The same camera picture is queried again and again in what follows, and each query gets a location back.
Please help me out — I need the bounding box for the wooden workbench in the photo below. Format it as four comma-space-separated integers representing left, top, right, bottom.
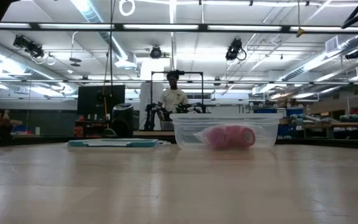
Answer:
278, 121, 358, 139

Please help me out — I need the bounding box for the person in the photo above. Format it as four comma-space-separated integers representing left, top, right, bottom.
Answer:
0, 110, 14, 138
157, 72, 189, 122

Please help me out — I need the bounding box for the blue storage bin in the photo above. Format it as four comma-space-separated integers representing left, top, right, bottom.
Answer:
253, 107, 304, 138

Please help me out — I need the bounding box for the pink bandage roll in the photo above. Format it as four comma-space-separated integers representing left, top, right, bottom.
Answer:
227, 125, 257, 149

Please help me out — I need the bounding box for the black overhead frame bar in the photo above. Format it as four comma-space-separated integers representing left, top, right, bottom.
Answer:
0, 22, 358, 34

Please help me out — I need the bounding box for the teal-rimmed container lid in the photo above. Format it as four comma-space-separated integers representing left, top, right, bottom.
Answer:
67, 138, 171, 148

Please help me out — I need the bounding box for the clear plastic container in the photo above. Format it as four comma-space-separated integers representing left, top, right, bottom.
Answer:
169, 113, 283, 151

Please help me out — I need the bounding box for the clear zip plastic bag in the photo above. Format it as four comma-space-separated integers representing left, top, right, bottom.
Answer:
194, 124, 257, 150

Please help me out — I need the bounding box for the black monitor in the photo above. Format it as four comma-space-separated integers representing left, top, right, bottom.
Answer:
77, 85, 126, 116

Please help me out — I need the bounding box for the white cable loop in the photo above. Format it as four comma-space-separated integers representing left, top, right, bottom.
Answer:
119, 0, 135, 17

